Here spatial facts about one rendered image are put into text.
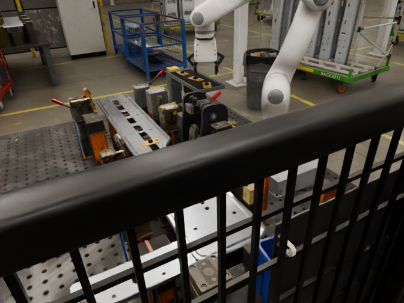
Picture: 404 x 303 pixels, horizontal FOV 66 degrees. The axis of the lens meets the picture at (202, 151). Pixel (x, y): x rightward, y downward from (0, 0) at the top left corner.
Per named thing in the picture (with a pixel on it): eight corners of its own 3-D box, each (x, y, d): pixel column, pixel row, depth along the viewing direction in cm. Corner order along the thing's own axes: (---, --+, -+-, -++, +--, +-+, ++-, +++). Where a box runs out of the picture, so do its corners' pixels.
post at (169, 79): (171, 138, 200) (165, 70, 178) (181, 136, 203) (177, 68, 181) (176, 143, 194) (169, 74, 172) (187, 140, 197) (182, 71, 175)
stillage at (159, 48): (127, 66, 639) (119, 16, 592) (163, 60, 671) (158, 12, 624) (147, 80, 547) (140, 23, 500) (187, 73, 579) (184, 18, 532)
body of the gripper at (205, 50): (215, 33, 138) (216, 59, 144) (192, 34, 138) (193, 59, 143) (217, 36, 132) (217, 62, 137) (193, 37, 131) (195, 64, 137)
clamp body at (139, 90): (137, 139, 201) (129, 85, 183) (154, 134, 205) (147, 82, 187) (142, 145, 193) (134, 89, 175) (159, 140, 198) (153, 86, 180)
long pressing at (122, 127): (89, 101, 183) (89, 98, 182) (127, 94, 192) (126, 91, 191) (199, 268, 76) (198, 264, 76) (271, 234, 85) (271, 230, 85)
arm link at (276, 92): (287, 119, 152) (291, 70, 140) (287, 136, 136) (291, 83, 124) (262, 118, 154) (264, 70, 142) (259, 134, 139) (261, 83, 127)
